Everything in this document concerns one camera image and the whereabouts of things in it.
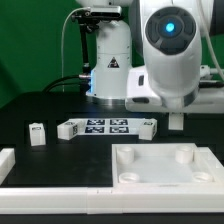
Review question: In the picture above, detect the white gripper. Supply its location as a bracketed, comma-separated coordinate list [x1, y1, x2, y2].
[125, 65, 224, 131]

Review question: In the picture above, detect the white square table top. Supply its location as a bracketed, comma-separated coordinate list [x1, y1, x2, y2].
[112, 143, 224, 187]

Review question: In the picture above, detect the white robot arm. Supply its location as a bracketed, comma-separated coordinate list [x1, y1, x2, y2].
[76, 0, 224, 113]

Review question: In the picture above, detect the white marker sheet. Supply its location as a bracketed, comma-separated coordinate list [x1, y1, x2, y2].
[70, 118, 144, 135]

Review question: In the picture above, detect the white left fence piece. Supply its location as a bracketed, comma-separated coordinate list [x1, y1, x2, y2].
[0, 148, 15, 185]

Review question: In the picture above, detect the white front fence rail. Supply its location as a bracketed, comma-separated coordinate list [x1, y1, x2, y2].
[0, 187, 224, 214]

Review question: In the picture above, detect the black cable bundle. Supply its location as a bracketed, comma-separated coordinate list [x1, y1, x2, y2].
[42, 74, 92, 93]

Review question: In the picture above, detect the black camera stand pole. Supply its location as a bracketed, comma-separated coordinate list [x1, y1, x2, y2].
[79, 21, 91, 74]

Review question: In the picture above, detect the black camera on stand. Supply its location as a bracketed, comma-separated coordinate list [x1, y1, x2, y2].
[72, 6, 122, 20]

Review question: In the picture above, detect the white cable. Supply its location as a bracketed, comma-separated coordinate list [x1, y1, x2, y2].
[60, 7, 91, 93]

